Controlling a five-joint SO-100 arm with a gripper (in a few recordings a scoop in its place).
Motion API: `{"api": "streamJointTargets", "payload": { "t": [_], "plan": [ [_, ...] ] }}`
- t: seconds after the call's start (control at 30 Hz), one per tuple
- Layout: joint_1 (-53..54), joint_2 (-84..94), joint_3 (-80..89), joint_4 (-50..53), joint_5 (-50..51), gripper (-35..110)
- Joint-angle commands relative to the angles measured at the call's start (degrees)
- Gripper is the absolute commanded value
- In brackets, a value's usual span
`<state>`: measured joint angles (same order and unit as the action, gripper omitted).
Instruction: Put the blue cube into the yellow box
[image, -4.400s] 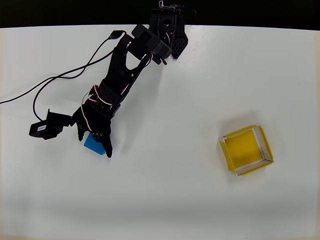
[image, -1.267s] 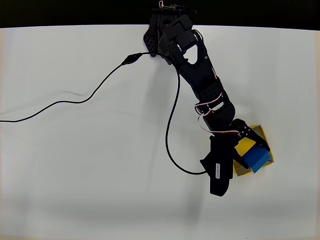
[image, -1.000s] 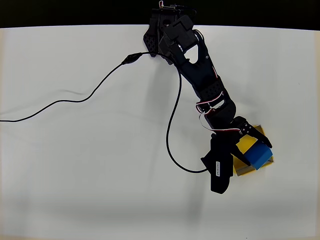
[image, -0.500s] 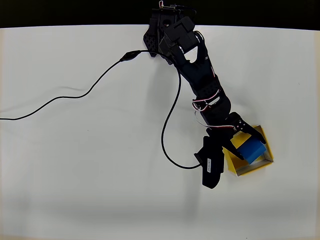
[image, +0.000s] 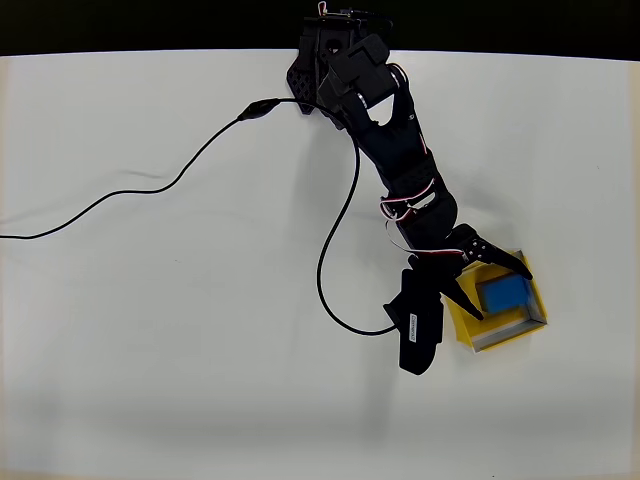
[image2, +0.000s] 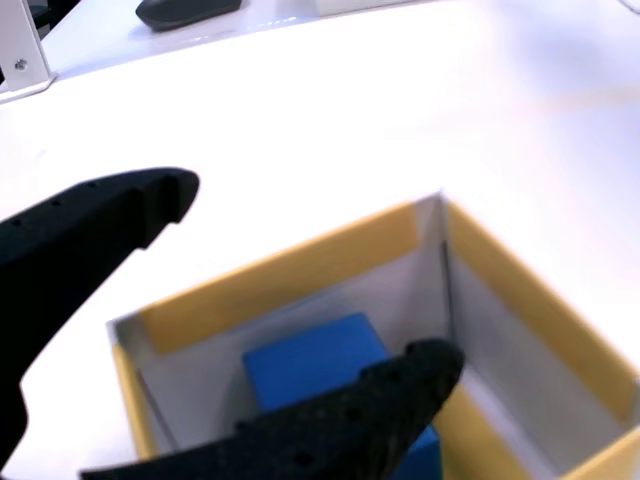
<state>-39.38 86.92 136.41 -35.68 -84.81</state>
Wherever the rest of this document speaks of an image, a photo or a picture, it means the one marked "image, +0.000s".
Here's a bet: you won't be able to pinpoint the blue block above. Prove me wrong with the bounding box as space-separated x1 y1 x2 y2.
474 273 532 315

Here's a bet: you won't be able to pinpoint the yellow cardboard box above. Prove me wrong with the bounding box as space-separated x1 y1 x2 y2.
442 248 549 355

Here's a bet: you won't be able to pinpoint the white red servo wires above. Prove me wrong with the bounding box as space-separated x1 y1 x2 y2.
378 177 467 262

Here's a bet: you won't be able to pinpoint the black camera cable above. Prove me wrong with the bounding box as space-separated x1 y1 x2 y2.
0 98 401 337

